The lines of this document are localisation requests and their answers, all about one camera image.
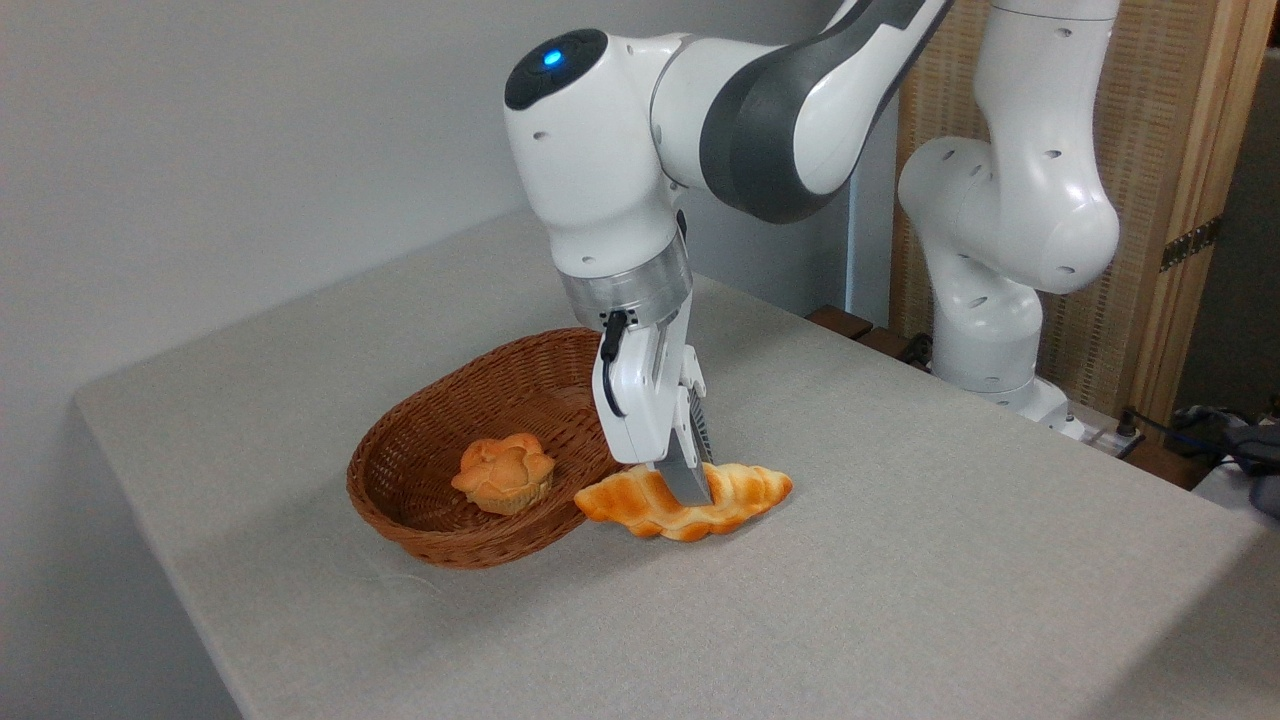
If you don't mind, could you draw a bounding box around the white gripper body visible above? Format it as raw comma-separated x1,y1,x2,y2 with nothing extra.
591,292,701,468

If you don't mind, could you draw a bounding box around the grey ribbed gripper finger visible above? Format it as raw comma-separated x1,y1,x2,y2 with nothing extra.
652,448,715,509
682,345,715,467

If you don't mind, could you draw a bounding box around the long braided bread loaf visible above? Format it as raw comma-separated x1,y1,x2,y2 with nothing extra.
573,461,795,544

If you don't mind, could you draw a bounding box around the flower-shaped bread bun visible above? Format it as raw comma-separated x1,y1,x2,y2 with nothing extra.
450,432,557,518

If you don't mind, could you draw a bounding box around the brown wicker basket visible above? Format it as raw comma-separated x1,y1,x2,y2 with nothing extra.
346,327,627,571

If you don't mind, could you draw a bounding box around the brown wooden base block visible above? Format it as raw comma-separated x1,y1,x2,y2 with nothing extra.
808,307,933,369

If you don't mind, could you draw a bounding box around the white power strip with plug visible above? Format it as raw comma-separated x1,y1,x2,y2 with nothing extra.
1082,407,1148,461

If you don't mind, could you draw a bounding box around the dark metal screen hinge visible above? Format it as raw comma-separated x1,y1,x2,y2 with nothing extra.
1159,214,1224,274

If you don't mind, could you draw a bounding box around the wooden woven folding screen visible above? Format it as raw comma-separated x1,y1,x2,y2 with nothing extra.
889,0,1280,433

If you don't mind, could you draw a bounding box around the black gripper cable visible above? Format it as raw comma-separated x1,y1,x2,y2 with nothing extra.
597,309,632,420

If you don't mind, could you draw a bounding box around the white vertical post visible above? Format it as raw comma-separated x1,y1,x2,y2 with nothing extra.
844,180,864,314

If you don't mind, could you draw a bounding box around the dark cable bundle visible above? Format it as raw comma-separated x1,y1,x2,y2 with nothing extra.
1160,403,1280,519

